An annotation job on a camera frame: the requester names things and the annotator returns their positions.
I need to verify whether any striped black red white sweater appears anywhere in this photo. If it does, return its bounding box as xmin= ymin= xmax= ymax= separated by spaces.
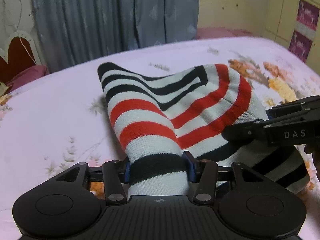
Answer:
xmin=98 ymin=62 xmax=310 ymax=196

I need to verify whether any pink floral bed sheet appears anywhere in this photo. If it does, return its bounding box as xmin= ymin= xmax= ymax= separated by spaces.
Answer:
xmin=1 ymin=37 xmax=319 ymax=239

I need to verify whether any pink poster on wardrobe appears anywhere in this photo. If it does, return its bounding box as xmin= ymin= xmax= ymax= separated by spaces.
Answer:
xmin=289 ymin=0 xmax=319 ymax=62

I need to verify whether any cream round headboard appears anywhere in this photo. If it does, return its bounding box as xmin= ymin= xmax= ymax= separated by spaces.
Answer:
xmin=197 ymin=0 xmax=267 ymax=36

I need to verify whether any cream wardrobe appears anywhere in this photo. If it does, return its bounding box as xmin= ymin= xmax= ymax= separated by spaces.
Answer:
xmin=263 ymin=0 xmax=319 ymax=69

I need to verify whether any maroon pillow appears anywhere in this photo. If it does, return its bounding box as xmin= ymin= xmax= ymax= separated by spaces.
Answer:
xmin=1 ymin=65 xmax=49 ymax=95

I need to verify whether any red heart-shaped headboard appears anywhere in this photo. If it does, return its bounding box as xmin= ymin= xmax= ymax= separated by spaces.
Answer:
xmin=0 ymin=31 xmax=42 ymax=83

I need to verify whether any blue grey curtain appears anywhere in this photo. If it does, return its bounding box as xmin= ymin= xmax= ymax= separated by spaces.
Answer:
xmin=32 ymin=0 xmax=199 ymax=72

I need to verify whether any white hanging cord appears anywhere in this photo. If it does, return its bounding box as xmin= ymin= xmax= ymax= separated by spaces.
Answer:
xmin=2 ymin=0 xmax=38 ymax=63

